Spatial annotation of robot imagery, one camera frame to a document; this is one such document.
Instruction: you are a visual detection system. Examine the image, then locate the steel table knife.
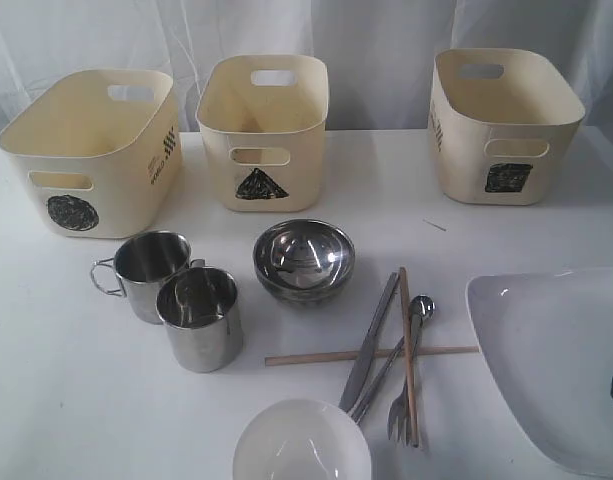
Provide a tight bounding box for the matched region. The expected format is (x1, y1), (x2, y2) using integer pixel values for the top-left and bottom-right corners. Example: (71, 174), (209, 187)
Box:
(338, 272), (399, 412)

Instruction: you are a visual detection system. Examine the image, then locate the steel bowl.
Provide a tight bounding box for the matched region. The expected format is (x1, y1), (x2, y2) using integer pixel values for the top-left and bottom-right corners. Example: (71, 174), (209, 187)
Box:
(256, 271), (354, 307)
(252, 218), (356, 289)

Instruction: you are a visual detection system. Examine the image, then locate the round white bowl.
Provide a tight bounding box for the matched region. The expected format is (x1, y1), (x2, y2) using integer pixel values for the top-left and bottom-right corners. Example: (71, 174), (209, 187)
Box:
(232, 398), (372, 479)

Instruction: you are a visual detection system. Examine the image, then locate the steel mug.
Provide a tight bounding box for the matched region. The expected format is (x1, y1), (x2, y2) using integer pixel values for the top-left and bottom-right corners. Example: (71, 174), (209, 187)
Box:
(89, 230), (204, 325)
(156, 259), (244, 373)

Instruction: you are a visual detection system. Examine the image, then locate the large white square plate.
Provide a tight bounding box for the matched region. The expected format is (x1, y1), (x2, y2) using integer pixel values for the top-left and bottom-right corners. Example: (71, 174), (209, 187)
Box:
(465, 267), (613, 479)

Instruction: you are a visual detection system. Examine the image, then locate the crosswise wooden chopstick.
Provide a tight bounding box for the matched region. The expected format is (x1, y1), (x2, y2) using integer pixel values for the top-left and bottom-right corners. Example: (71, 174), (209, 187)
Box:
(264, 346), (479, 367)

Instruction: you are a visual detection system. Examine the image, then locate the long steel spoon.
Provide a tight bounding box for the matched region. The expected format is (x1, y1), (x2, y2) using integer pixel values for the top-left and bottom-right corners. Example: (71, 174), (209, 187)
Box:
(350, 295), (435, 424)

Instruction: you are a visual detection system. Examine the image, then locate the small steel fork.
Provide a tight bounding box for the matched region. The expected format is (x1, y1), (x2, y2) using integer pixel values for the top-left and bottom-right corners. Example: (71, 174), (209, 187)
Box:
(387, 312), (425, 445)

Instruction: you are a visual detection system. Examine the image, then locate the thin needle on table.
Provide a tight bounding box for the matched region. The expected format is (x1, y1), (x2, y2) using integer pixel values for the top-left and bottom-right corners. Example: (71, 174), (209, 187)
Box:
(422, 219), (447, 232)

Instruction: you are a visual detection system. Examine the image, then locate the cream bin with square mark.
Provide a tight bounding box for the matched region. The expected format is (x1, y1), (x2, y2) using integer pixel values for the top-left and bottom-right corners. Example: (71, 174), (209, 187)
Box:
(428, 48), (585, 206)

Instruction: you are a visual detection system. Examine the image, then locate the cream bin with triangle mark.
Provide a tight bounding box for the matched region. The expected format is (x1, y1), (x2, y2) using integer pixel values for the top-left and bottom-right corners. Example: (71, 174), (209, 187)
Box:
(196, 54), (329, 212)

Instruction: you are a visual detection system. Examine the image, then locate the cream bin with circle mark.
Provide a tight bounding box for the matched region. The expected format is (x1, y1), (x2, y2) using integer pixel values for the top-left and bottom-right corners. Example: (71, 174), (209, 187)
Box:
(0, 69), (182, 239)

